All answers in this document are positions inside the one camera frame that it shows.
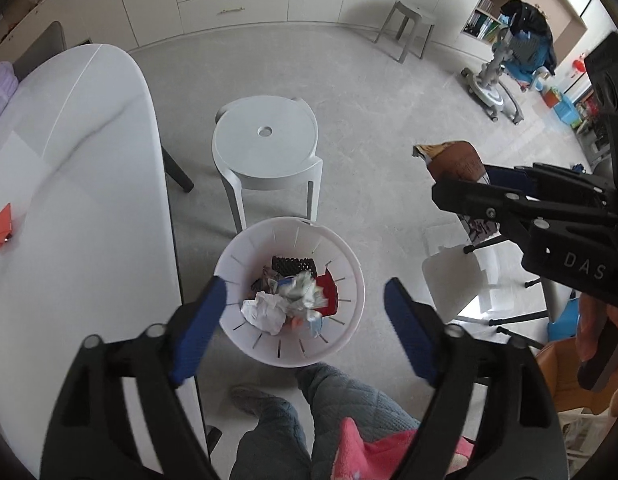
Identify red paper piece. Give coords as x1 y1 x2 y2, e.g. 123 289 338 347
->
0 203 14 252

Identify white slotted bin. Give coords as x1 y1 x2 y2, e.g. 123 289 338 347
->
212 216 366 367

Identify colourful toy box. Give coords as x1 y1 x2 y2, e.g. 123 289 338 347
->
541 87 582 128

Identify white green wrapper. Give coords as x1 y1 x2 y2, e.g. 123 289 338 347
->
276 270 330 318

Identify dark table leg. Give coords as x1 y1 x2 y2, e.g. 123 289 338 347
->
161 146 195 194

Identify grey quilted pants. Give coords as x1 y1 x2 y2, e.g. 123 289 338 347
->
229 362 425 480

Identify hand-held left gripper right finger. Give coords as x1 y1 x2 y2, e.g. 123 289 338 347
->
384 277 570 480

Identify blue bag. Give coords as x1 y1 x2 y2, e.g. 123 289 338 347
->
546 300 584 343

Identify black ridged foam mat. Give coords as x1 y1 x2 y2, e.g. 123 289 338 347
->
270 255 317 277

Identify dark jacket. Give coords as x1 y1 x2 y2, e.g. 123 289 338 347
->
499 0 557 73

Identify white paper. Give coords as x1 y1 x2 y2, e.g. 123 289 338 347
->
240 290 289 336

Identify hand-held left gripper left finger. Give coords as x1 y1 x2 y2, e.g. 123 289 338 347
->
39 276 227 480

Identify person's right hand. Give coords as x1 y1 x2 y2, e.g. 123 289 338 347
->
576 296 610 365

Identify white chair black legs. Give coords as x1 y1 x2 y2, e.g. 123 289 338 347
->
421 242 552 351

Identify grey square stool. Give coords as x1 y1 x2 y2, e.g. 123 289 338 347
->
376 1 437 64

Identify red brown snack wrapper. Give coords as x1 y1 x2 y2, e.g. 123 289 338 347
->
413 140 502 243

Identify white round stool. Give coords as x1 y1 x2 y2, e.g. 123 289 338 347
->
211 96 324 235

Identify orange wooden chair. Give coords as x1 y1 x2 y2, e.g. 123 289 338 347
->
536 340 614 416

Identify pink cloth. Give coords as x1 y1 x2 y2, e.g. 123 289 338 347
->
334 417 474 480

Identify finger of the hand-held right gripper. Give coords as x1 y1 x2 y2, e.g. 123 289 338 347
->
431 179 618 251
481 162 610 201

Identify folded newspaper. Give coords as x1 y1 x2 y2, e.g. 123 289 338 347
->
559 407 614 461

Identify cream bookshelf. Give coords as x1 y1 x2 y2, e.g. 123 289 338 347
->
459 0 590 51

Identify small brown wrapper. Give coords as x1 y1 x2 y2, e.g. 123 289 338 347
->
251 267 277 293

